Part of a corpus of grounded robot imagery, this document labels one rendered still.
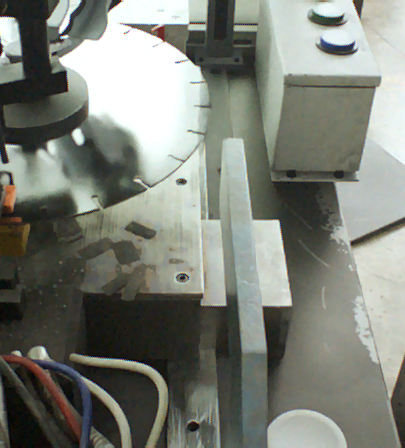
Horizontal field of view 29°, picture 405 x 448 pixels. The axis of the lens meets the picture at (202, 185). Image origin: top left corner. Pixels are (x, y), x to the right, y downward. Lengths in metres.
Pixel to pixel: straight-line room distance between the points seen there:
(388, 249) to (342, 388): 1.28
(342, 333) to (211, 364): 0.14
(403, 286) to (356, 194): 0.32
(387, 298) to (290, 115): 1.05
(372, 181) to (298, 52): 1.30
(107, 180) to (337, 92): 0.35
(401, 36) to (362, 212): 1.06
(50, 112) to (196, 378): 0.27
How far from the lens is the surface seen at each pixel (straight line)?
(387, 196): 2.14
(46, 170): 0.63
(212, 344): 0.74
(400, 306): 1.88
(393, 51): 2.86
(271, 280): 0.72
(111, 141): 0.66
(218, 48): 1.16
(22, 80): 0.60
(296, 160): 0.94
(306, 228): 0.89
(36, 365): 0.54
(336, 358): 0.77
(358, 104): 0.90
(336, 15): 0.98
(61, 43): 0.71
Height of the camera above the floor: 1.34
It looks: 39 degrees down
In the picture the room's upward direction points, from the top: 3 degrees clockwise
